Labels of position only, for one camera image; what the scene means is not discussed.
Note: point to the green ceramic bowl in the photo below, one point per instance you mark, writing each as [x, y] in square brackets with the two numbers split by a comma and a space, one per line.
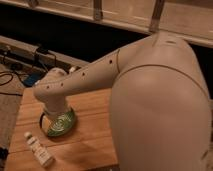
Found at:
[60, 125]

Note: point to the white plug adapter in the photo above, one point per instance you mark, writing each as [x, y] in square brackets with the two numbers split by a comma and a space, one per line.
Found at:
[72, 69]

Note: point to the wooden table board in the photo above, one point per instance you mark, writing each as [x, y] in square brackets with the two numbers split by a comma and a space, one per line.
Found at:
[87, 147]

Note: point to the metal window frame rail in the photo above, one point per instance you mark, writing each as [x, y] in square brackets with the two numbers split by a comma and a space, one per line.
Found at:
[191, 20]

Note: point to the blue box on floor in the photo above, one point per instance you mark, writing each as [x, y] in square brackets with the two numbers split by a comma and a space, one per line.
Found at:
[31, 80]

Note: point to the white plastic bottle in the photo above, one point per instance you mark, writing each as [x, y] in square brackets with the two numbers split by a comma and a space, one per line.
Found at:
[40, 152]

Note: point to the black clamp device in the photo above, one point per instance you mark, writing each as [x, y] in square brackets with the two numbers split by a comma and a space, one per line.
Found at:
[41, 51]

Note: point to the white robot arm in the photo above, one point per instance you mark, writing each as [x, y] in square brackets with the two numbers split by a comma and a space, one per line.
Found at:
[160, 112]

